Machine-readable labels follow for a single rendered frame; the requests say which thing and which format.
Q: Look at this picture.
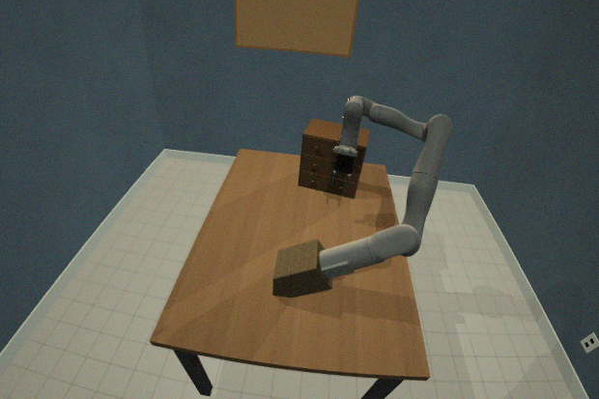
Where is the dark brown drawer front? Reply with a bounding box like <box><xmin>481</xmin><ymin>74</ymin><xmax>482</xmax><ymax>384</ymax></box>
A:
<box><xmin>327</xmin><ymin>177</ymin><xmax>357</xmax><ymax>198</ymax></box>
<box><xmin>332</xmin><ymin>142</ymin><xmax>365</xmax><ymax>165</ymax></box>
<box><xmin>301</xmin><ymin>154</ymin><xmax>330</xmax><ymax>175</ymax></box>
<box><xmin>329</xmin><ymin>160</ymin><xmax>360</xmax><ymax>182</ymax></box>
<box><xmin>299</xmin><ymin>171</ymin><xmax>328</xmax><ymax>191</ymax></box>
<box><xmin>302</xmin><ymin>135</ymin><xmax>333</xmax><ymax>158</ymax></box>

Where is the brown wooden chest of drawers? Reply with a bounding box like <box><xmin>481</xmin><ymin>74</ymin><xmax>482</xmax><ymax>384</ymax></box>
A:
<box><xmin>299</xmin><ymin>119</ymin><xmax>370</xmax><ymax>188</ymax></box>

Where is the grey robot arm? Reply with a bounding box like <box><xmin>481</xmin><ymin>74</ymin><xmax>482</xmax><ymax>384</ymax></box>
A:
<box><xmin>319</xmin><ymin>96</ymin><xmax>453</xmax><ymax>279</ymax></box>

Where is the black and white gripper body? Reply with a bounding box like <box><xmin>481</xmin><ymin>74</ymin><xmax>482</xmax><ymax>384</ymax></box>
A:
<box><xmin>334</xmin><ymin>135</ymin><xmax>358</xmax><ymax>174</ymax></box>

